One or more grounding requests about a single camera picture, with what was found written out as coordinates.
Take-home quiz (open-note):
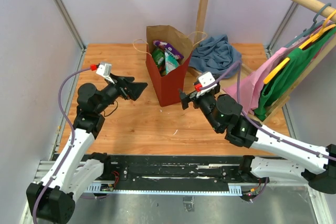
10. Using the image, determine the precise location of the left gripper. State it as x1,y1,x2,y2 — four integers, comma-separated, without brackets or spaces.
95,73,148,114

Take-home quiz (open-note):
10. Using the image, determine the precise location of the red paper bag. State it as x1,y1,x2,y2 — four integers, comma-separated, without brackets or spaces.
145,25,196,107

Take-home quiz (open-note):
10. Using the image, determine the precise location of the teal Fox's candy packet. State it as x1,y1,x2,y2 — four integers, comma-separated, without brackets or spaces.
164,51,180,74

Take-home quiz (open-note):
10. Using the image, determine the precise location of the purple snack packet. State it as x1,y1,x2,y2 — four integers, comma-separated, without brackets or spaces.
153,40,184,60

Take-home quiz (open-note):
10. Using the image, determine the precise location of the pink shirt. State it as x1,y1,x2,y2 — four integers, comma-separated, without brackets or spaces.
239,47,292,114

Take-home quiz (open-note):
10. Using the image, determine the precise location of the green shirt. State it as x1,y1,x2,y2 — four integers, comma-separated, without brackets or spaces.
254,28,335,121

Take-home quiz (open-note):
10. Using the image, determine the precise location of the yellow hanger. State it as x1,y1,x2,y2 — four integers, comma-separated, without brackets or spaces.
263,10,335,84

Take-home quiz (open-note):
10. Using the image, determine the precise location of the teal hanger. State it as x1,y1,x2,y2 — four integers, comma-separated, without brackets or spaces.
284,3,332,48

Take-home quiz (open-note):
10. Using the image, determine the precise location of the green snack packet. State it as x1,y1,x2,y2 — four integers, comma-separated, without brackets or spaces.
152,48,165,68

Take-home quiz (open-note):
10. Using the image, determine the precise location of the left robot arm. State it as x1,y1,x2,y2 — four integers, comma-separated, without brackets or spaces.
26,74,148,223

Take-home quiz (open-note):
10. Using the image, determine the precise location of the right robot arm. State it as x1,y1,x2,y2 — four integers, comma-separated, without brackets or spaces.
179,89,335,195

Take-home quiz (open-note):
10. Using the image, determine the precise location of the blue-grey cloth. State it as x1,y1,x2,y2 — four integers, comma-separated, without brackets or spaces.
189,34,242,76

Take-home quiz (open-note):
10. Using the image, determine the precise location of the wooden clothes rack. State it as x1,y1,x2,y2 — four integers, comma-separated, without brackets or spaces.
194,0,335,123

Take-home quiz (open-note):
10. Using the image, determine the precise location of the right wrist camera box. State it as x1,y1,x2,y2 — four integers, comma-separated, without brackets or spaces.
194,71,219,98

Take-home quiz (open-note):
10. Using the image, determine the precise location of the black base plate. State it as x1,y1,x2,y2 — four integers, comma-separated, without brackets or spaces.
98,155,269,193

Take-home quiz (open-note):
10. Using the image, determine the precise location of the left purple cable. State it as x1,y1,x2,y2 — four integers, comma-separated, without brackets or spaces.
31,64,98,219

